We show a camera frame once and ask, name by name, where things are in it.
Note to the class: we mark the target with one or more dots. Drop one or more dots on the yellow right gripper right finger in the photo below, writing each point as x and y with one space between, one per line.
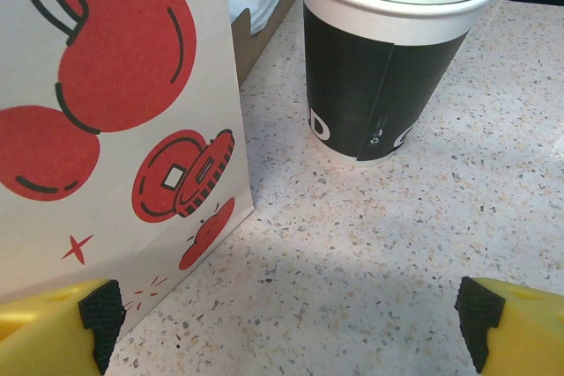
529 341

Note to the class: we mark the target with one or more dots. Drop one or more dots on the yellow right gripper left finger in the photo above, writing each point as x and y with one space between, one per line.
44 341

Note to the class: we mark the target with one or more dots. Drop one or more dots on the paper bag with red print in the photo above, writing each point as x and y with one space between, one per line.
110 63

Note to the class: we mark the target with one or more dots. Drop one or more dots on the brown cardboard napkin box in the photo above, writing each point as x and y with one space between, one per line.
255 54

